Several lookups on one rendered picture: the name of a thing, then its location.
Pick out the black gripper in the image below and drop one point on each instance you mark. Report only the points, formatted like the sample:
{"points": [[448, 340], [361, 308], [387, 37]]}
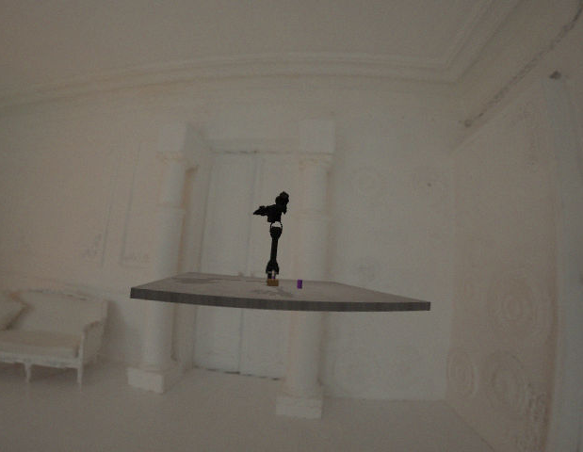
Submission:
{"points": [[269, 210]]}

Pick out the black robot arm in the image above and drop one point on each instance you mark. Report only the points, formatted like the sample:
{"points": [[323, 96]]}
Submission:
{"points": [[275, 233]]}

